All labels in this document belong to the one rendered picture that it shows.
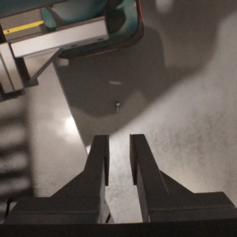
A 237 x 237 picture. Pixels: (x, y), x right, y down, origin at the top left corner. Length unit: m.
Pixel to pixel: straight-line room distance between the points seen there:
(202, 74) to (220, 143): 0.17
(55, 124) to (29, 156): 0.30
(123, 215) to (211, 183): 0.24
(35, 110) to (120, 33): 0.98
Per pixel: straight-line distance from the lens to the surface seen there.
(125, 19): 0.20
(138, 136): 0.15
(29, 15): 0.76
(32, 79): 0.17
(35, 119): 1.15
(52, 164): 1.25
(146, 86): 0.35
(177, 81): 0.37
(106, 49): 0.22
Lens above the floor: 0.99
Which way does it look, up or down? 73 degrees down
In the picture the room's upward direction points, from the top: 177 degrees clockwise
